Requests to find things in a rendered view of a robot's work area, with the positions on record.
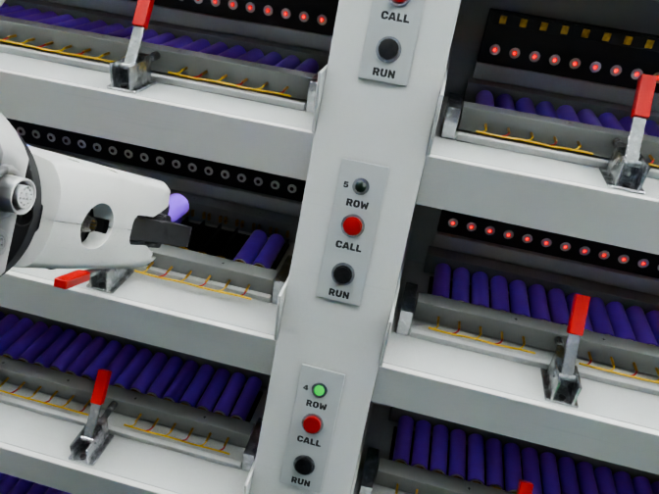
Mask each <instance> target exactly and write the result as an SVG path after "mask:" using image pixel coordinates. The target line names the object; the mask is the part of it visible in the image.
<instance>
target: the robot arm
mask: <svg viewBox="0 0 659 494"><path fill-rule="evenodd" d="M170 193H171V190H170V189H169V187H168V186H167V185H166V183H165V182H163V181H160V180H157V179H153V178H149V177H145V176H141V175H137V174H134V173H127V172H123V171H120V170H116V169H112V168H109V167H105V166H101V165H98V164H94V163H90V162H87V161H84V160H80V159H77V158H73V157H69V156H66V155H62V154H58V153H55V152H51V151H47V150H44V149H40V148H36V147H32V146H29V145H26V143H25V141H24V140H23V139H22V137H21V136H20V135H19V134H18V133H17V132H16V130H15V129H14V128H13V127H12V125H11V124H10V123H9V122H8V120H7V119H6V118H5V117H4V116H3V115H2V114H1V113H0V276H2V275H3V274H5V273H6V272H7V271H8V270H10V269H11V268H37V269H48V270H55V269H128V268H138V267H142V266H145V265H147V264H149V263H151V262H152V261H154V260H155V259H156V257H155V256H152V255H153V251H150V250H149V248H160V247H161V245H162V244H167V245H175V246H182V247H188V243H189V239H190V234H191V230H192V227H191V226H188V225H184V224H180V223H176V222H172V218H171V216H168V214H169V209H170V204H169V201H170Z"/></svg>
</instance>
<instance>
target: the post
mask: <svg viewBox="0 0 659 494"><path fill-rule="evenodd" d="M460 3H461V0H425V5H424V10H423V13H422V18H421V23H420V28H419V32H418V37H417V42H416V46H415V51H414V56H413V61H412V65H411V70H410V74H409V78H408V83H407V86H402V85H396V84H391V83H385V82H380V81H375V80H369V79H364V78H359V77H358V75H359V70H360V65H361V60H362V55H363V50H364V45H365V40H366V34H367V29H368V24H369V19H370V14H371V10H372V4H373V0H339V2H338V8H337V13H336V19H335V24H334V30H333V35H332V41H331V46H330V51H329V61H328V66H327V72H326V77H325V83H324V88H323V93H322V99H321V104H320V110H319V114H318V120H317V125H316V131H315V136H314V142H313V147H312V153H311V158H310V164H309V169H308V174H307V179H306V185H305V190H304V196H303V201H302V207H301V212H300V218H299V223H298V228H297V233H296V239H295V244H294V250H293V255H292V260H291V266H290V271H289V277H288V282H287V287H286V292H285V298H284V303H283V309H282V314H281V320H280V325H279V335H278V341H277V346H276V351H275V356H274V362H273V367H272V373H271V378H270V384H269V389H268V395H267V400H266V406H265V411H264V416H263V421H262V427H261V432H260V437H259V443H258V448H257V454H256V459H255V465H254V469H253V475H252V480H251V486H250V491H249V494H350V490H351V486H352V481H353V477H354V472H355V469H356V464H357V460H358V456H359V451H360V447H361V442H362V438H363V433H364V429H365V425H366V420H367V416H368V411H369V408H370V403H371V399H372V394H373V390H374V386H375V381H376V377H377V372H378V368H379V363H380V356H381V351H382V347H383V342H384V339H385V334H386V330H387V325H388V321H389V317H390V312H391V308H392V303H393V299H394V294H395V290H396V286H397V281H398V277H399V273H400V269H401V264H402V260H403V255H404V251H405V247H406V242H407V238H408V233H409V229H410V224H411V220H412V217H413V212H414V208H415V203H416V199H417V194H418V190H419V185H420V181H421V177H422V172H423V168H424V163H425V159H426V155H427V151H428V147H429V142H430V138H431V130H432V125H433V121H434V117H435V112H436V108H437V103H438V99H439V94H440V90H441V85H442V82H443V78H444V73H445V69H446V64H447V60H448V55H449V51H450V47H451V42H452V38H453V33H454V29H455V25H456V21H457V16H458V12H459V8H460ZM342 158H344V159H349V160H354V161H359V162H364V163H369V164H374V165H379V166H383V167H388V168H389V171H388V176H387V181H386V185H385V190H384V194H383V199H382V203H381V208H380V216H379V221H378V226H377V230H376V235H375V240H374V245H373V249H372V254H371V259H370V262H369V267H368V272H367V276H366V281H365V286H364V291H363V295H362V300H361V305H360V306H356V305H351V304H347V303H343V302H339V301H334V300H331V299H327V298H323V297H318V296H316V292H317V287H318V282H319V276H320V271H321V266H322V261H323V256H324V252H325V247H326V241H327V236H328V231H329V226H330V217H331V212H332V206H333V201H334V196H335V191H336V187H337V182H338V176H339V171H340V166H341V161H342ZM302 364H304V365H308V366H312V367H316V368H320V369H324V370H328V371H335V372H339V373H343V374H345V378H344V383H343V387H342V392H341V397H340V401H339V406H338V411H337V416H336V420H335V425H334V430H333V434H332V439H331V443H330V447H329V456H328V461H327V465H326V470H325V475H324V479H323V484H322V489H321V493H317V492H313V491H310V490H306V489H303V488H299V487H295V486H292V485H288V484H285V483H281V482H279V479H280V474H281V469H282V464H283V459H284V454H285V448H286V443H287V438H288V433H289V429H290V424H291V419H292V413H293V408H294V403H295V398H296V393H297V388H298V383H299V377H300V373H301V368H302Z"/></svg>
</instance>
